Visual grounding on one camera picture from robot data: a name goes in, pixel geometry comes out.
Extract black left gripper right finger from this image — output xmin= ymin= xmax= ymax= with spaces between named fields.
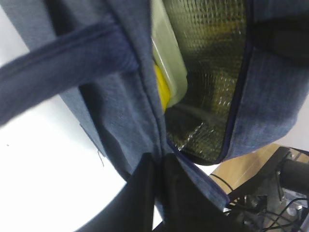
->
xmin=154 ymin=154 xmax=227 ymax=232

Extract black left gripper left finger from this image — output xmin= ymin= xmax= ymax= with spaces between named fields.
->
xmin=77 ymin=153 xmax=155 ymax=232

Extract yellow lemon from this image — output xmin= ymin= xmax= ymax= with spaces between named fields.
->
xmin=154 ymin=63 xmax=170 ymax=112

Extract green lidded glass container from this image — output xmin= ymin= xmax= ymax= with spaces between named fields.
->
xmin=151 ymin=0 xmax=187 ymax=107

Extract navy blue lunch bag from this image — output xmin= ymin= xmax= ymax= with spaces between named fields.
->
xmin=0 ymin=0 xmax=309 ymax=209

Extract black floor cables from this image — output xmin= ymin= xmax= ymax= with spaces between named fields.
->
xmin=210 ymin=174 xmax=309 ymax=232

